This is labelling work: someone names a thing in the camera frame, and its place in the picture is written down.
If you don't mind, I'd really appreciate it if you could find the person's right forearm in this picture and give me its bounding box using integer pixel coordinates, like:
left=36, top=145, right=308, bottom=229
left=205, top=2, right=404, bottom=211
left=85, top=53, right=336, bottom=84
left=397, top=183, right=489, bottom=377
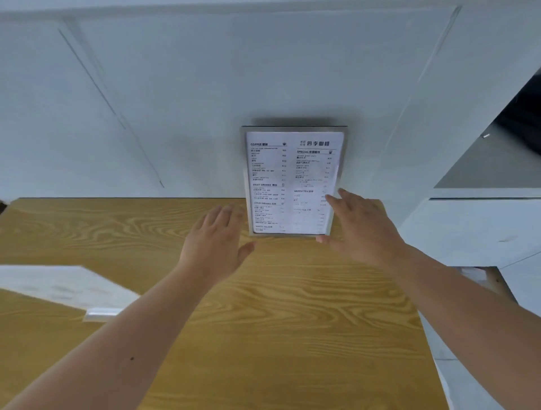
left=390, top=247, right=541, bottom=387

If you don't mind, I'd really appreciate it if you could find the person's left hand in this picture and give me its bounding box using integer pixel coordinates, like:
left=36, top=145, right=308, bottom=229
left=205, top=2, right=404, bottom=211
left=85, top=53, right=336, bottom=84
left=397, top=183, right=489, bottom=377
left=179, top=204, right=257, bottom=293

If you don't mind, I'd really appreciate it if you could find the person's right hand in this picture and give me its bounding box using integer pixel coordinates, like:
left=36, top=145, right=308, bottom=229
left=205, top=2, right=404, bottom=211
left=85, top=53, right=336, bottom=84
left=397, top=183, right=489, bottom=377
left=316, top=188, right=407, bottom=272

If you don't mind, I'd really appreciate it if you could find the menu in acrylic stand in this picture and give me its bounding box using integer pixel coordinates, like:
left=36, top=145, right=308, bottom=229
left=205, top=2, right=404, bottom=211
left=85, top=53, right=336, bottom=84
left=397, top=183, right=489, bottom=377
left=241, top=125, right=348, bottom=240

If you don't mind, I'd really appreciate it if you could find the person's left forearm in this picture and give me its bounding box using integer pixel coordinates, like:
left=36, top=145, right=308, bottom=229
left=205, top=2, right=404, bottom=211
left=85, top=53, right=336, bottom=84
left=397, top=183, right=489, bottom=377
left=0, top=265, right=209, bottom=410

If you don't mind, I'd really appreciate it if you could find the flat clear acrylic sign holder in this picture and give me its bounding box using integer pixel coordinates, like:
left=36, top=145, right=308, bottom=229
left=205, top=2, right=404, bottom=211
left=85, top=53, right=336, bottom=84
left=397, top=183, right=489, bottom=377
left=0, top=265, right=141, bottom=324

